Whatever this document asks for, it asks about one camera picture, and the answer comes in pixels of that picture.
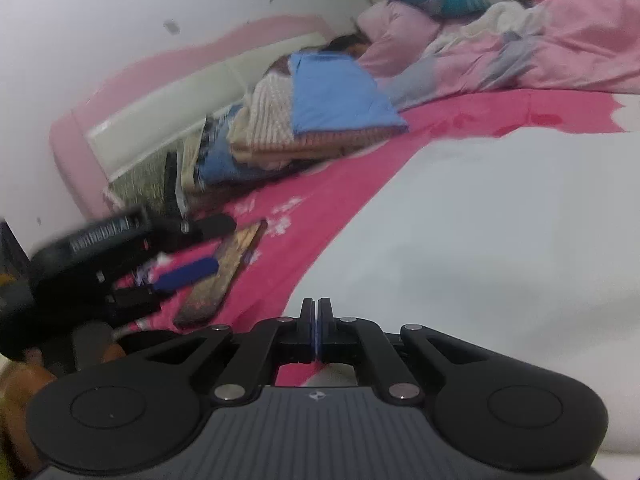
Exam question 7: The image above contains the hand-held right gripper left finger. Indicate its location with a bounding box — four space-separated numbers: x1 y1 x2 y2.
147 298 317 407

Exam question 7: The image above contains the pink floral bed blanket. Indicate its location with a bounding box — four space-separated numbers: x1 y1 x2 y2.
135 87 626 386

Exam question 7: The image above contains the person's left hand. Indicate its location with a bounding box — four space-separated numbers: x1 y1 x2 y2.
0 350 56 480

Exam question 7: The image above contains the pink bed headboard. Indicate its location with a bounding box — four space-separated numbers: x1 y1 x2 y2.
49 14 361 221

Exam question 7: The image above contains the woven straw mat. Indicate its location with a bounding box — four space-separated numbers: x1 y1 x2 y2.
105 157 173 213

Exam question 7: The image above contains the houndstooth patterned blanket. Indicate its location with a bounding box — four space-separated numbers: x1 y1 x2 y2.
227 71 401 158

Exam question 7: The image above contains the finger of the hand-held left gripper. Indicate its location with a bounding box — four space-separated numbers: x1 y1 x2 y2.
150 214 237 256
107 256 221 312

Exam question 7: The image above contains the brown patterned phone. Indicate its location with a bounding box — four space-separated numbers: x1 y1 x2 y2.
172 219 268 332

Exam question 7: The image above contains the white sweatshirt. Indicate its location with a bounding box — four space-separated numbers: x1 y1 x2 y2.
282 125 640 461

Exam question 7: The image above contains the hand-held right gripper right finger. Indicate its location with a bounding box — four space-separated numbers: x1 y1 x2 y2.
317 298 486 406

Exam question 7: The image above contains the pink pillow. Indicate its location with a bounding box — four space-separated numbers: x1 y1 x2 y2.
356 0 443 78

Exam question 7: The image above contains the blue denim cloth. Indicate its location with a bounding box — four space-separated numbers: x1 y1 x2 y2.
197 105 311 196

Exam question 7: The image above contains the pink printed duvet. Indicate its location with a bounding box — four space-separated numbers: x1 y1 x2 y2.
385 0 640 111

